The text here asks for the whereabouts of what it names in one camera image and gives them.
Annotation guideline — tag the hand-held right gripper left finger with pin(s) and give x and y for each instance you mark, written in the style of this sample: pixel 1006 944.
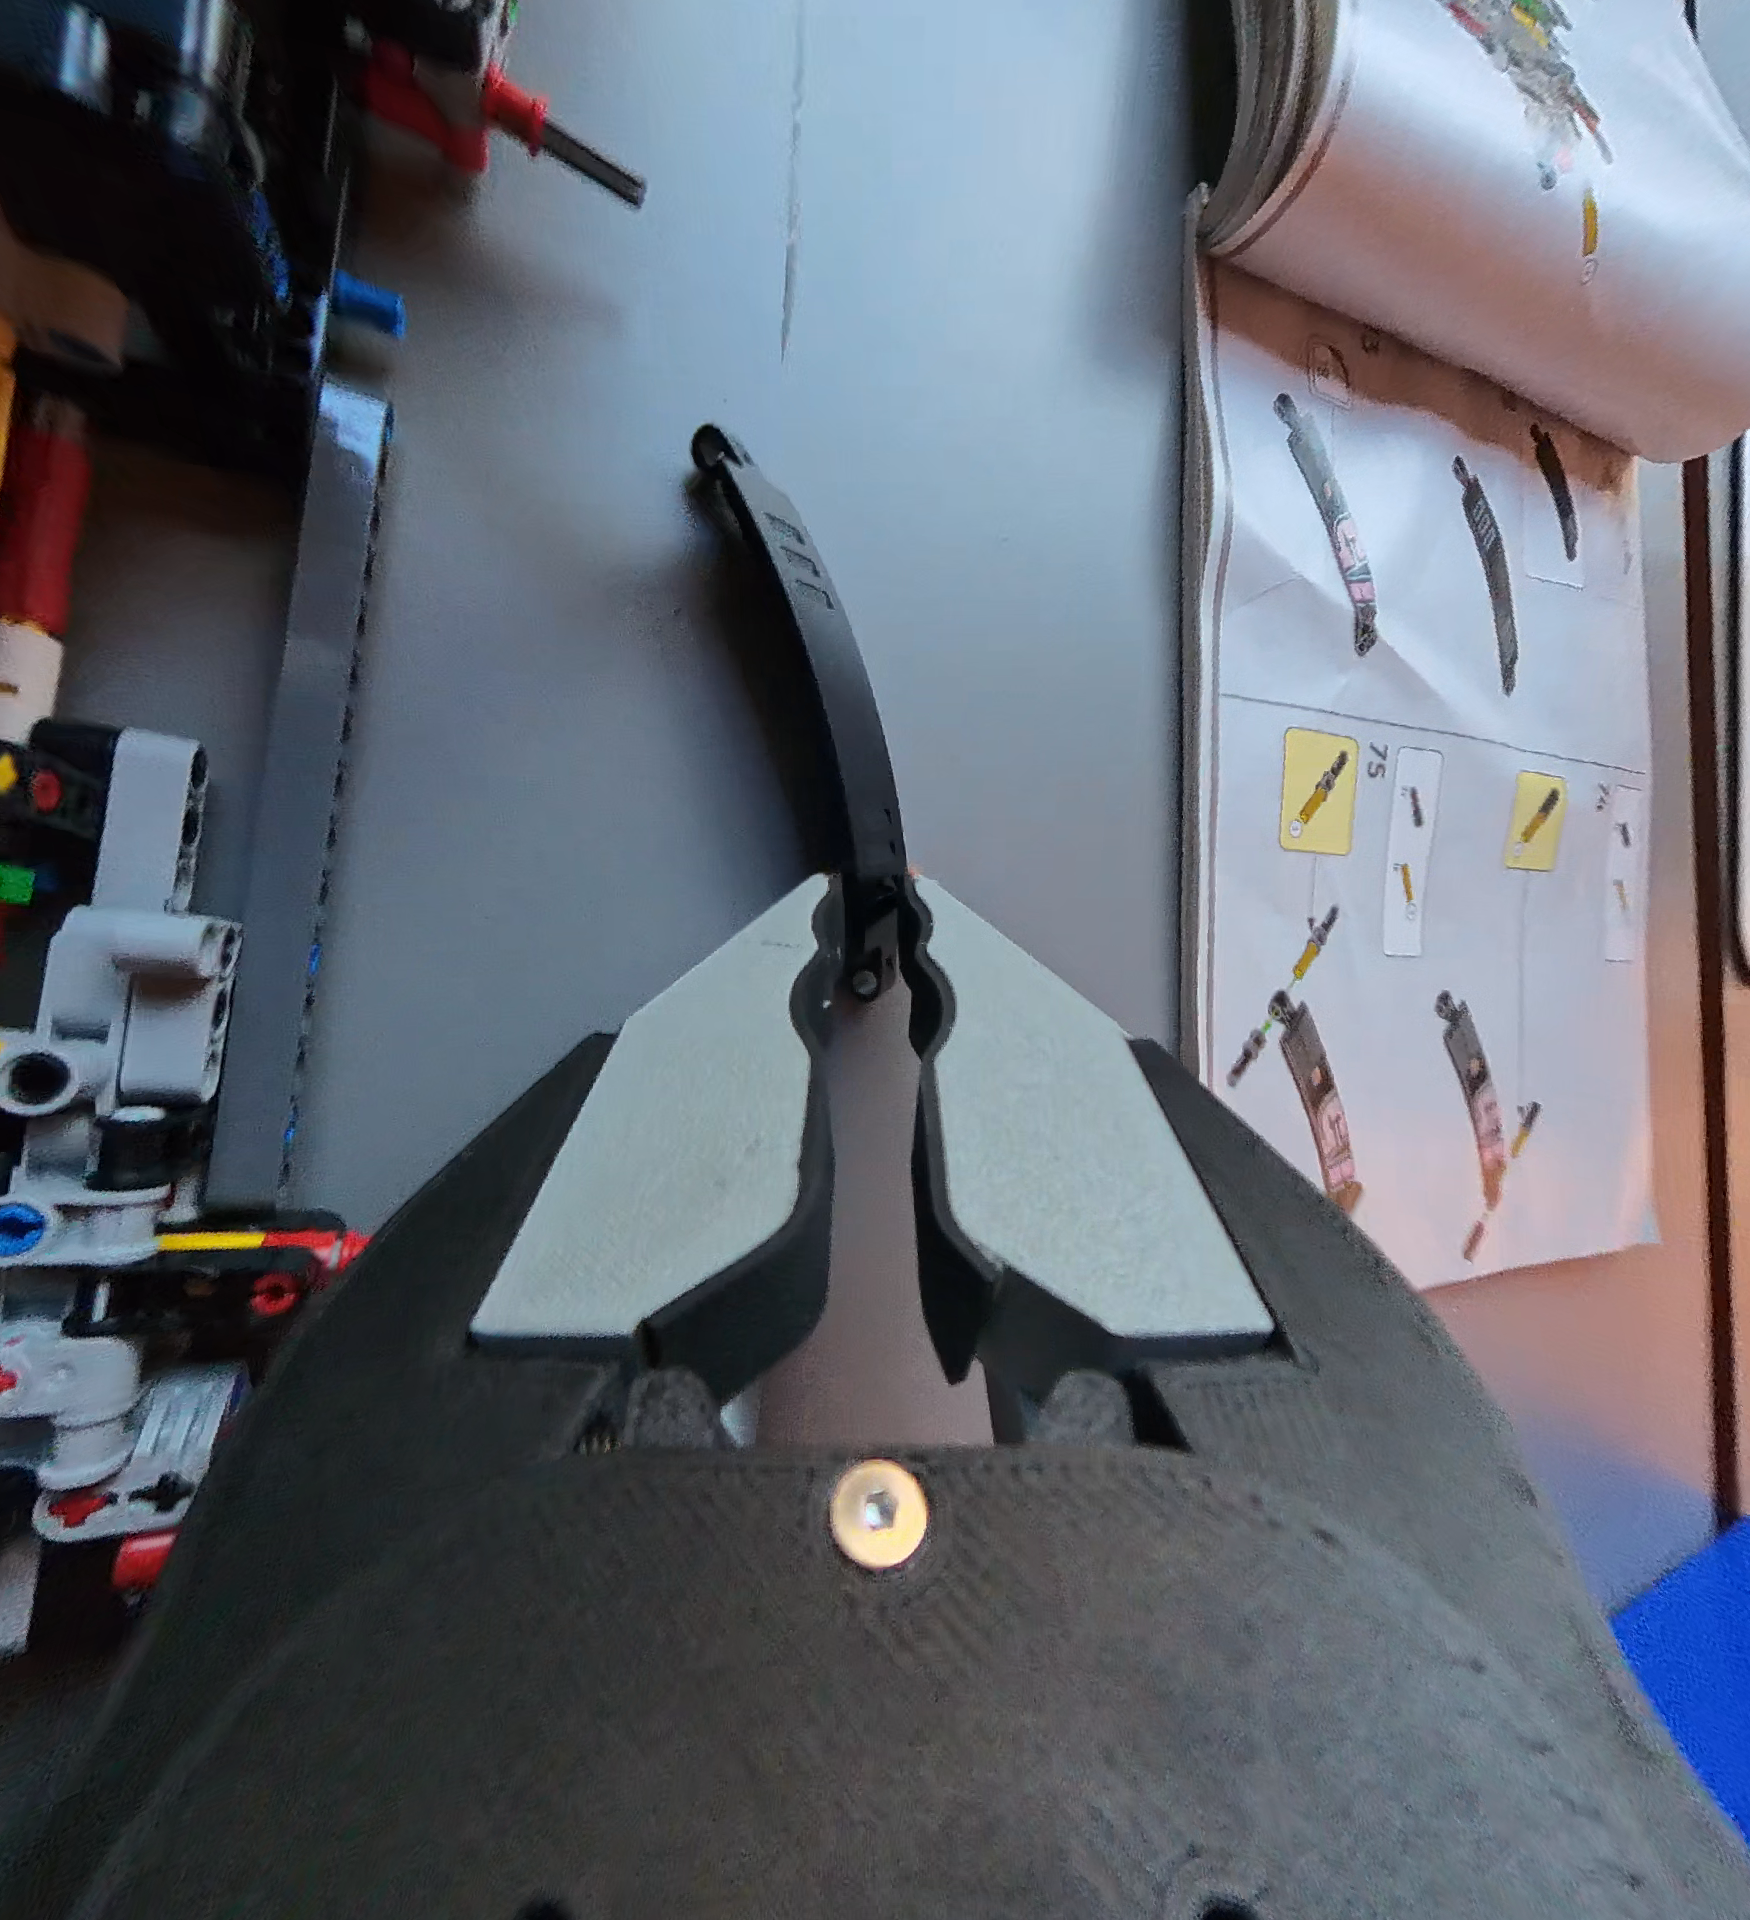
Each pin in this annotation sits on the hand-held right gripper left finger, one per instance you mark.
pixel 666 1155

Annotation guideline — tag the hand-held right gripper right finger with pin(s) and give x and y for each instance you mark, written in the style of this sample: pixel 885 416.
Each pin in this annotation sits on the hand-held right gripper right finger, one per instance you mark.
pixel 1086 1170

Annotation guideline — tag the black curved toy brick panel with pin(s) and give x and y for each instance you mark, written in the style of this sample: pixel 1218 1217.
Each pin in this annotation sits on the black curved toy brick panel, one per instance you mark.
pixel 831 659

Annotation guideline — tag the instruction booklet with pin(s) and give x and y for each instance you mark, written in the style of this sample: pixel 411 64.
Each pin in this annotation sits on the instruction booklet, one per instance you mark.
pixel 1431 601

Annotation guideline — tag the toy brick model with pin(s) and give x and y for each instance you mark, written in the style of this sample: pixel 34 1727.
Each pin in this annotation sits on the toy brick model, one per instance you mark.
pixel 81 720

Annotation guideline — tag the blue cloth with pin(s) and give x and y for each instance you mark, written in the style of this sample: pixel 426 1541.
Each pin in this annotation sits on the blue cloth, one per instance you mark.
pixel 1738 1696

